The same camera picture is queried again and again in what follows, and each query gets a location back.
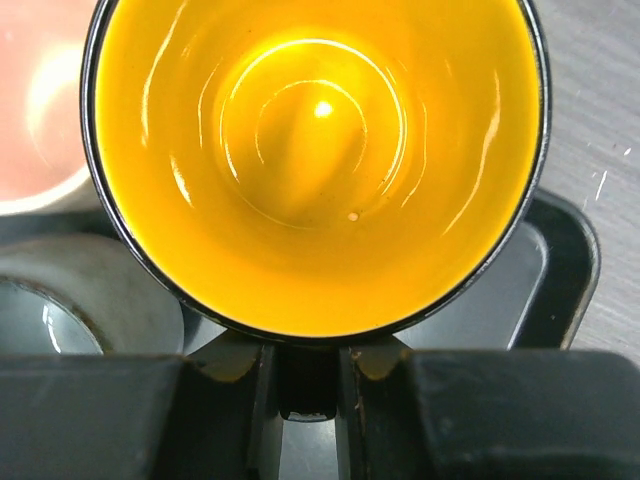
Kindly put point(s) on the yellow mug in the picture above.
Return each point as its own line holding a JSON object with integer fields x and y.
{"x": 316, "y": 174}

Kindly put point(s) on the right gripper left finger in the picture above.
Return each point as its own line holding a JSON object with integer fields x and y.
{"x": 213, "y": 416}

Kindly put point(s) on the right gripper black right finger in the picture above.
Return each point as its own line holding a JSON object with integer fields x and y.
{"x": 521, "y": 414}

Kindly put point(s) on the grey glass mug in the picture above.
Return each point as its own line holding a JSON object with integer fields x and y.
{"x": 97, "y": 280}

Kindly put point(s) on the pink ceramic mug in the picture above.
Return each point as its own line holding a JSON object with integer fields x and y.
{"x": 43, "y": 164}

